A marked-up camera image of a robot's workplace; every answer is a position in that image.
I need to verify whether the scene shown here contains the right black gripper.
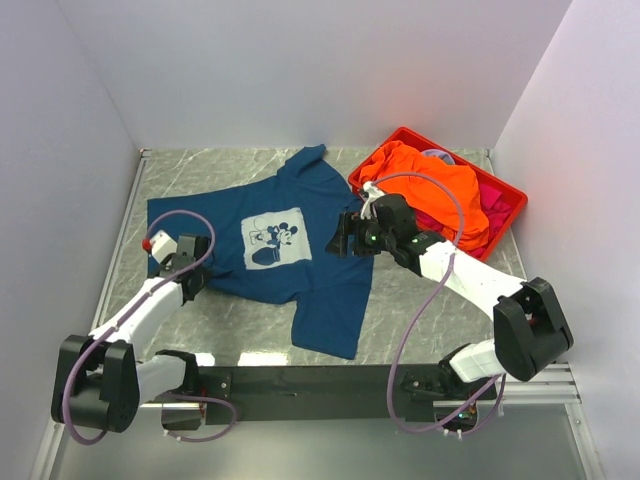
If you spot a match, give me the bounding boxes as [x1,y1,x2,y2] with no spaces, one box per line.
[325,212,397,258]

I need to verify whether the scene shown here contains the blue mickey t shirt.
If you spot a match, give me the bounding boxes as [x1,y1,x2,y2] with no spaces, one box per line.
[147,145,373,360]

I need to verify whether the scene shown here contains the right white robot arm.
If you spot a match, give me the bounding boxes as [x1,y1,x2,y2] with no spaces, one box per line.
[326,194,574,399]

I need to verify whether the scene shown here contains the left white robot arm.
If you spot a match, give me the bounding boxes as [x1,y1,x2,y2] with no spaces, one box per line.
[51,233,213,434]

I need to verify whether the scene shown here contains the orange t shirt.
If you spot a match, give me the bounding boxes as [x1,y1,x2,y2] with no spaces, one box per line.
[353,141,490,251]

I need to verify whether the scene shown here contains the lavender t shirt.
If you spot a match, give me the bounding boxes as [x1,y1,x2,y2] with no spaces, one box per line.
[421,149,456,165]

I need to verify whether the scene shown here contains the black base beam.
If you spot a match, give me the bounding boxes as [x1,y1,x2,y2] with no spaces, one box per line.
[199,364,453,422]

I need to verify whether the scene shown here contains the magenta t shirt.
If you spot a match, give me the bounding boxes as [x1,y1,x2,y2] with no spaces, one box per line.
[414,179,513,259]

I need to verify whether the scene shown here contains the red plastic bin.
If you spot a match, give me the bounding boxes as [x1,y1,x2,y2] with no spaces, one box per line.
[348,127,527,261]

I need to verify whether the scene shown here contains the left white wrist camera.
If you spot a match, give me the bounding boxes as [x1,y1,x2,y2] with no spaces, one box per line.
[142,230,177,264]

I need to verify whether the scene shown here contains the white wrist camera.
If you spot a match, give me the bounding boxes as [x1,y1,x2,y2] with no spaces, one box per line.
[142,230,177,264]
[360,181,386,219]

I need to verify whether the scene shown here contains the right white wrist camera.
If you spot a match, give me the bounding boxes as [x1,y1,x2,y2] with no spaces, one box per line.
[360,181,386,219]

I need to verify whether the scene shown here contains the aluminium rail frame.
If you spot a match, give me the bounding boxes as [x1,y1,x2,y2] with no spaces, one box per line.
[496,362,581,405]

